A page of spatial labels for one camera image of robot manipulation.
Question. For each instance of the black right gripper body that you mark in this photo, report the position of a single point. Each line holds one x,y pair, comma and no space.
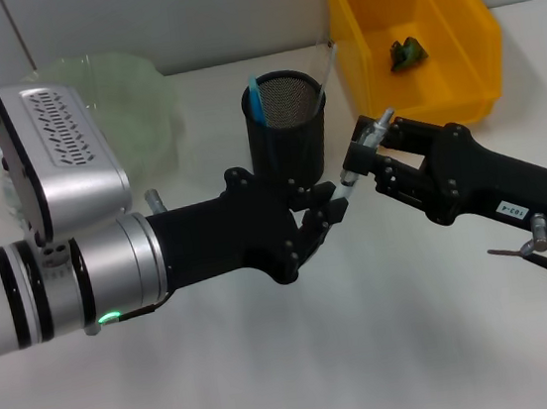
490,183

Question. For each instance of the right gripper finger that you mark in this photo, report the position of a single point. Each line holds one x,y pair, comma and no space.
400,181
415,134

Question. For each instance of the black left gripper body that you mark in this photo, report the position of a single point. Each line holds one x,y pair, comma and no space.
237,234

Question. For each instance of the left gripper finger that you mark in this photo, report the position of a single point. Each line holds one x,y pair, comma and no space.
325,215
319,195

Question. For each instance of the silver ballpoint pen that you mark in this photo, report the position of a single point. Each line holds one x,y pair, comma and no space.
372,135

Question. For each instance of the green plastic wrapper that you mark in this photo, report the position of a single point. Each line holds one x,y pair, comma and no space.
405,54

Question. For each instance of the transparent plastic ruler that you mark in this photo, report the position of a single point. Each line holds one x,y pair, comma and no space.
326,71

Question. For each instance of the blue scissors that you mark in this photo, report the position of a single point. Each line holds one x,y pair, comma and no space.
256,102

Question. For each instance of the clear water bottle green label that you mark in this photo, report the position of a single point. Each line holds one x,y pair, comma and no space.
10,197

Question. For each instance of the black mesh pen cup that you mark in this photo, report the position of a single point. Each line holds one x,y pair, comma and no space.
286,148

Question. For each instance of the translucent green fruit plate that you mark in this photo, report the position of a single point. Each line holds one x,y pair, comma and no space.
141,106

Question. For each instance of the yellow plastic storage bin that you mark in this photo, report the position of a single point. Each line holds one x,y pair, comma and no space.
414,92

